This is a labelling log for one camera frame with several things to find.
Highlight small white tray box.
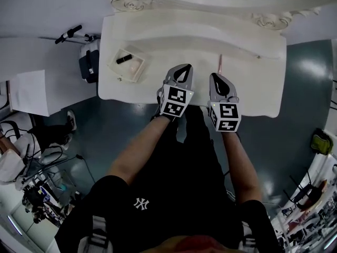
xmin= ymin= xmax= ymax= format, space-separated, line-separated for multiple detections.
xmin=106 ymin=48 xmax=146 ymax=83

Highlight person's black trousers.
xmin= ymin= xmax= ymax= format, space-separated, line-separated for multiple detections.
xmin=147 ymin=105 xmax=221 ymax=187

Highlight white cabinet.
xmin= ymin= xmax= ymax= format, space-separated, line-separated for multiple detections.
xmin=9 ymin=69 xmax=51 ymax=118

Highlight white ornate dressing table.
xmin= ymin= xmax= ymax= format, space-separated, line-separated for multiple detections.
xmin=93 ymin=0 xmax=323 ymax=119

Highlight black metal chair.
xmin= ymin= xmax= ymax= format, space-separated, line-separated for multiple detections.
xmin=284 ymin=171 xmax=324 ymax=210

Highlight person's black t-shirt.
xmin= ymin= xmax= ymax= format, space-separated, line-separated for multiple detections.
xmin=54 ymin=172 xmax=280 ymax=253

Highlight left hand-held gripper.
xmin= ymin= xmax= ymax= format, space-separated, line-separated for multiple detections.
xmin=158 ymin=63 xmax=195 ymax=119

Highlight grey backpack strap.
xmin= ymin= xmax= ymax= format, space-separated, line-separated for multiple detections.
xmin=238 ymin=221 xmax=257 ymax=253
xmin=77 ymin=215 xmax=116 ymax=253

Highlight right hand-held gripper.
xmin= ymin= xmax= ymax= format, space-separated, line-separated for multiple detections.
xmin=207 ymin=72 xmax=242 ymax=133

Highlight person's left forearm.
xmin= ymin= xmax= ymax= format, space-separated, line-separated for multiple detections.
xmin=106 ymin=114 xmax=172 ymax=186

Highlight person's right forearm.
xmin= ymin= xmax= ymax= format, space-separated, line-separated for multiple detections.
xmin=223 ymin=130 xmax=263 ymax=204

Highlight black floor cable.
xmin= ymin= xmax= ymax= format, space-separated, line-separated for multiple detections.
xmin=75 ymin=154 xmax=96 ymax=184

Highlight black scooter suitcase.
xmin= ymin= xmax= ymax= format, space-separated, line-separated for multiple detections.
xmin=54 ymin=24 xmax=102 ymax=84

